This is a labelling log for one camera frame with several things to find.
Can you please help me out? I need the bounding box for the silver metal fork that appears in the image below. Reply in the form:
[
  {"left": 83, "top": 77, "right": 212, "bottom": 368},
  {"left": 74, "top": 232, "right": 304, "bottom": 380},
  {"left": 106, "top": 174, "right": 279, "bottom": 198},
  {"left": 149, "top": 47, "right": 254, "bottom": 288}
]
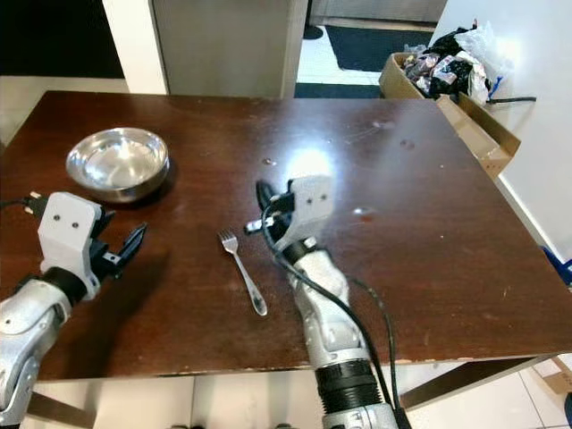
[{"left": 218, "top": 231, "right": 270, "bottom": 318}]

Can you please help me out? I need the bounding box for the steel bowl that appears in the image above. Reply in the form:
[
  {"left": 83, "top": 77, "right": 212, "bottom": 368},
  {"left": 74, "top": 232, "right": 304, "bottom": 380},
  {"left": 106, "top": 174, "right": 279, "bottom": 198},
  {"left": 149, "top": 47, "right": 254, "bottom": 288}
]
[{"left": 65, "top": 127, "right": 172, "bottom": 205}]

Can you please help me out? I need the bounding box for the grey door panel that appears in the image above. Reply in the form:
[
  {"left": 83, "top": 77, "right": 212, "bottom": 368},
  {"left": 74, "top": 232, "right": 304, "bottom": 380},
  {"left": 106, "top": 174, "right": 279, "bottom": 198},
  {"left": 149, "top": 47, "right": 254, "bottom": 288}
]
[{"left": 152, "top": 0, "right": 312, "bottom": 99}]

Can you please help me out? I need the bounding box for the white pillar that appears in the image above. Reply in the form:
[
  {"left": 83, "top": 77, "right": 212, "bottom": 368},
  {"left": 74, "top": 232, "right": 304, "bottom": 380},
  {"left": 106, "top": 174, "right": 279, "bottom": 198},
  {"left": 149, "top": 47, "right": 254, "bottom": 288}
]
[{"left": 101, "top": 0, "right": 169, "bottom": 96}]

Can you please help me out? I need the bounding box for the black floor mat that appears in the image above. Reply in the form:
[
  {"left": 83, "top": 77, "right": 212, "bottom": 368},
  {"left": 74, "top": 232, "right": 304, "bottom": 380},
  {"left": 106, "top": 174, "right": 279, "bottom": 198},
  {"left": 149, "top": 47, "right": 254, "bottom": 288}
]
[{"left": 324, "top": 24, "right": 441, "bottom": 73}]

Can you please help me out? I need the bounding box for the black rubbish bag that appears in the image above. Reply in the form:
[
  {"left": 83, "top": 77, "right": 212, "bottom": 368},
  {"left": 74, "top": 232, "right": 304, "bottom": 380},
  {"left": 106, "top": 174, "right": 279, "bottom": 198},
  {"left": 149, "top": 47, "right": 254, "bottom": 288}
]
[{"left": 404, "top": 29, "right": 476, "bottom": 99}]

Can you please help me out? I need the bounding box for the long brown cardboard box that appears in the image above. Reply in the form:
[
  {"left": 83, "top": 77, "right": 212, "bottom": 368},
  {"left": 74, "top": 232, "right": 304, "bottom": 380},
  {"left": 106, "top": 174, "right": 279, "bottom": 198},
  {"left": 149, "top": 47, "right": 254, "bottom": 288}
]
[{"left": 378, "top": 52, "right": 522, "bottom": 178}]

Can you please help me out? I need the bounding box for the white plastic bag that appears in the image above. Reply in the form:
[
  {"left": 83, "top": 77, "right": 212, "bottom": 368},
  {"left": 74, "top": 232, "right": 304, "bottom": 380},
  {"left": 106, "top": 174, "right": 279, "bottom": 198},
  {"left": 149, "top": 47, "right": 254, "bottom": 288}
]
[{"left": 456, "top": 21, "right": 516, "bottom": 105}]

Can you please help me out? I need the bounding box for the blue object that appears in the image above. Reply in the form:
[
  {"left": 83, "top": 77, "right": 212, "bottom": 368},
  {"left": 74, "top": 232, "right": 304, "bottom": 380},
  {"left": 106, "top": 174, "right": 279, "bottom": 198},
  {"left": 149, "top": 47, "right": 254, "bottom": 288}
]
[{"left": 541, "top": 257, "right": 572, "bottom": 289}]

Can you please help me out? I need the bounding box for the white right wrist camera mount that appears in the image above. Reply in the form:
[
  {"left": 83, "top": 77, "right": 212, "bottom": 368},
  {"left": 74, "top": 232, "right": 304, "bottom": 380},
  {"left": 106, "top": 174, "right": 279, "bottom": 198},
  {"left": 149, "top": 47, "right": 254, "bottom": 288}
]
[{"left": 284, "top": 174, "right": 335, "bottom": 249}]

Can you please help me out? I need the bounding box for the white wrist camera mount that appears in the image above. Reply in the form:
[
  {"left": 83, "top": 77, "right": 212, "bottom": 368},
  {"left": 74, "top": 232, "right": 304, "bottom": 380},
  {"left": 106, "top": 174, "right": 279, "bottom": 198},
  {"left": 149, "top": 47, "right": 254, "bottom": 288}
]
[
  {"left": 38, "top": 190, "right": 103, "bottom": 301},
  {"left": 284, "top": 174, "right": 335, "bottom": 249}
]

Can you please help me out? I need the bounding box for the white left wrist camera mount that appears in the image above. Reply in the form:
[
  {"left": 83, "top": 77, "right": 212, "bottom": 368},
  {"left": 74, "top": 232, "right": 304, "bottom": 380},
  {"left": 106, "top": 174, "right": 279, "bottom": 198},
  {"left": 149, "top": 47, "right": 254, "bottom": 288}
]
[{"left": 38, "top": 190, "right": 103, "bottom": 301}]

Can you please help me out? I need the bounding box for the black floor cable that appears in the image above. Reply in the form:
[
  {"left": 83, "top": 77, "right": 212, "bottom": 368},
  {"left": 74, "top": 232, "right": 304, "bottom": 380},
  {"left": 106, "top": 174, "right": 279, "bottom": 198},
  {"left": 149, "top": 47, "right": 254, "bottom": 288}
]
[{"left": 492, "top": 93, "right": 538, "bottom": 107}]

